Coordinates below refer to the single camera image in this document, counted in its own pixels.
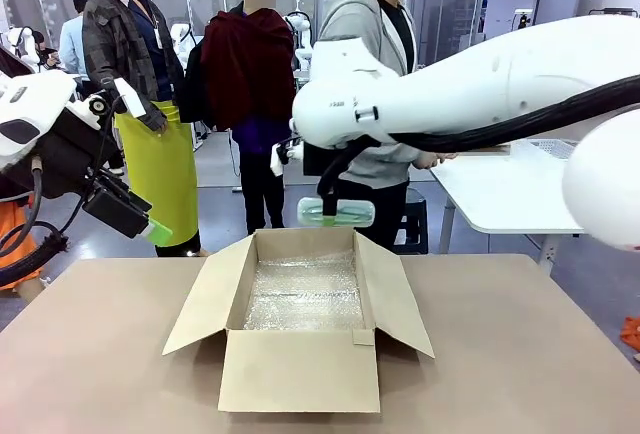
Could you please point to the black stool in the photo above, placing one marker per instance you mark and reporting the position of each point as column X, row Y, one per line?
column 412, row 229

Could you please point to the clear bubble wrap sheet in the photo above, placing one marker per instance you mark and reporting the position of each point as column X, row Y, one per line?
column 300, row 294

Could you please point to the person in light blue shirt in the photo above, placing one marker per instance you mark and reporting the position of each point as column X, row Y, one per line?
column 72, row 44

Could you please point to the small orange cloth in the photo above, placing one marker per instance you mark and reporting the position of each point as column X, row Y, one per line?
column 631, row 331

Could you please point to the white side table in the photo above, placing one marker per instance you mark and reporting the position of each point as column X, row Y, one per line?
column 500, row 194

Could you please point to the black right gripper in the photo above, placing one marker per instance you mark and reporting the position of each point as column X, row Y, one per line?
column 312, row 164

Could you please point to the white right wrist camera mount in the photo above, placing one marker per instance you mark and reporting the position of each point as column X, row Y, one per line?
column 287, row 154

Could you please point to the mannequin checked jacket yellow skirt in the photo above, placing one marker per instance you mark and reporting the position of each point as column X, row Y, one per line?
column 160, row 179

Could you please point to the mannequin dark red shawl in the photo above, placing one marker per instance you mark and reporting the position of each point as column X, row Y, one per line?
column 250, row 69

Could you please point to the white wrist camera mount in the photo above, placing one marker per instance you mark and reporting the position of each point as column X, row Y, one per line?
column 287, row 154
column 130, row 99

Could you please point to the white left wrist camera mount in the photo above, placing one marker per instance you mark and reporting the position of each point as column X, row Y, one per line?
column 130, row 99

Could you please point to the person's left hand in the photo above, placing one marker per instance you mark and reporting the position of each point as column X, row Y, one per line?
column 435, row 160

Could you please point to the large orange garment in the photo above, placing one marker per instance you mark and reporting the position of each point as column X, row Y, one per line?
column 15, row 249

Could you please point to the green glasses case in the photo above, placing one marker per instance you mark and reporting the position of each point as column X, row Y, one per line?
column 355, row 211

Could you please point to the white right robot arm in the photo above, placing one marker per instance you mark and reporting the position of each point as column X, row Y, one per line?
column 475, row 84

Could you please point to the seated person dark hair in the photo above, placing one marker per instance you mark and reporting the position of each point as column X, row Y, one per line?
column 47, row 51

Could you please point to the white plastic basket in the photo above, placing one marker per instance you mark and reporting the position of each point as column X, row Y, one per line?
column 550, row 148

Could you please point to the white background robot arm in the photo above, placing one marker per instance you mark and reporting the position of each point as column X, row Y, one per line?
column 25, row 44
column 181, row 39
column 302, row 39

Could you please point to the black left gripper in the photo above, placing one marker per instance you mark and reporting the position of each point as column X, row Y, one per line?
column 70, row 154

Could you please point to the dark hanging coat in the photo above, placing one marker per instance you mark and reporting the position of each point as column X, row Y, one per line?
column 12, row 61

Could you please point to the black light stand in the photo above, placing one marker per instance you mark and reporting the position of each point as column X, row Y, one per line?
column 522, row 20

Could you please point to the person in grey hoodie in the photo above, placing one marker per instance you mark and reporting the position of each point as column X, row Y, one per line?
column 350, row 19

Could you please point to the large cardboard box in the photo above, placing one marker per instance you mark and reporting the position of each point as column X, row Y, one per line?
column 300, row 379

